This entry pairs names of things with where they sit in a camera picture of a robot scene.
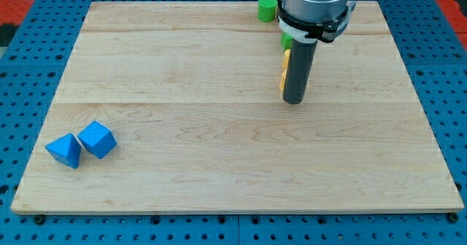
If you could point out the blue triangle block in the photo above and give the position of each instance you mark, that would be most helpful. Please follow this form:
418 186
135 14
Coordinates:
65 150

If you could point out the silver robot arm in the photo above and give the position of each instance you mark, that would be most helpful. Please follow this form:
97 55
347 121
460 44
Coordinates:
308 22

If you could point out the wooden board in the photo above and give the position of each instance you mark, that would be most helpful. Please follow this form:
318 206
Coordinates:
190 91

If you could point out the blue cube block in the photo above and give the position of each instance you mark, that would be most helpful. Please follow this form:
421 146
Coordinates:
97 139

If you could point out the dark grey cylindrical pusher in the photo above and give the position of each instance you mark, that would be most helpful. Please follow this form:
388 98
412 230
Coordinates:
298 70

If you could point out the green block behind pusher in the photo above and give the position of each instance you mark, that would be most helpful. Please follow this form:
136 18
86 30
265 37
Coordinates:
286 41

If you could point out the green cylinder block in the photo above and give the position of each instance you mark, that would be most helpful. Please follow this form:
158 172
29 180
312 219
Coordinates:
267 10

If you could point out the yellow block lower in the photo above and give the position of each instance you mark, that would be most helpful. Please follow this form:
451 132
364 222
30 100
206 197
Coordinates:
282 81

